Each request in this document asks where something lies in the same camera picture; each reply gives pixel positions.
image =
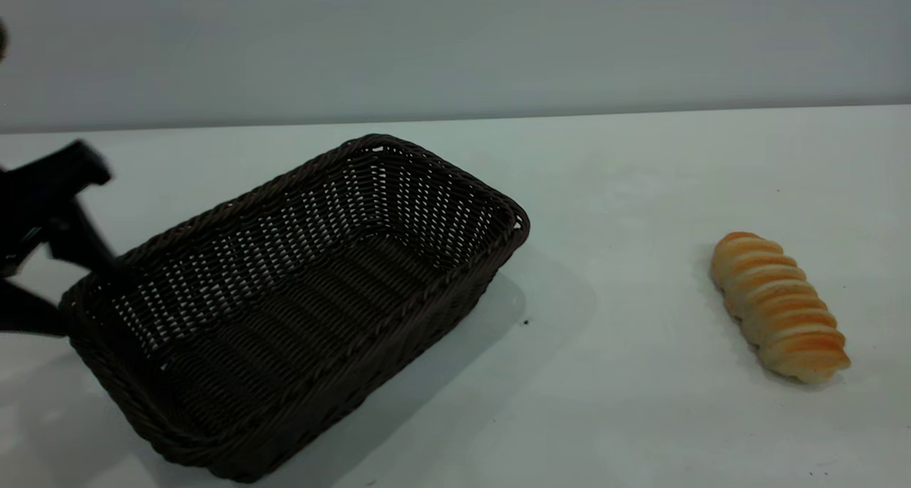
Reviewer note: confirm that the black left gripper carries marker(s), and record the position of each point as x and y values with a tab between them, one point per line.
43	189

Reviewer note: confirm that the dark brown wicker basket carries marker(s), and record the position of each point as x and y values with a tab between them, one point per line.
285	317

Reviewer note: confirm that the golden ridged bread roll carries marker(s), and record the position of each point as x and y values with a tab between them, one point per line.
776	306

